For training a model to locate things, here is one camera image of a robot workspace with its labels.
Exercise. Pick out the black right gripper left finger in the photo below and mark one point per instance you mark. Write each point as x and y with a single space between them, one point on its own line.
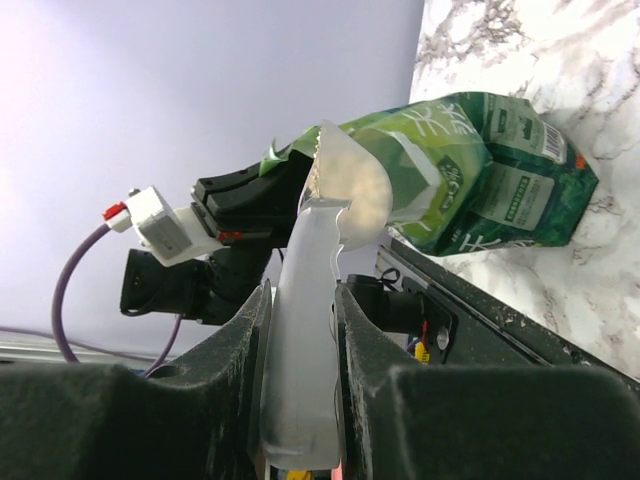
189 420

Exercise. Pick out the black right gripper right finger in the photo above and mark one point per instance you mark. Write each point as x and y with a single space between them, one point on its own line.
407 420

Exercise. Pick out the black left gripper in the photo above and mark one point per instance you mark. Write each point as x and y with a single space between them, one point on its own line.
251 214

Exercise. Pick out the clear plastic litter scoop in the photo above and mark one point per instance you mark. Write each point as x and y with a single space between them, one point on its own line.
298 422

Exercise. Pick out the green cat litter bag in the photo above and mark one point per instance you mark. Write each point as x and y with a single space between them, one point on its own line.
473 171

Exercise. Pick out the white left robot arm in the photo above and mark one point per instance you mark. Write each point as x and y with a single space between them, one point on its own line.
185 289

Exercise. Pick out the beige cat litter pile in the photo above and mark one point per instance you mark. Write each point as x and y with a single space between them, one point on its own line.
355 181

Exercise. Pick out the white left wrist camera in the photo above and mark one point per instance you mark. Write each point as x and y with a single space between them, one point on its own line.
172 236

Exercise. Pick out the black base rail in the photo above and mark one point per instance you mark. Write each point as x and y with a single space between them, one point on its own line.
462 325

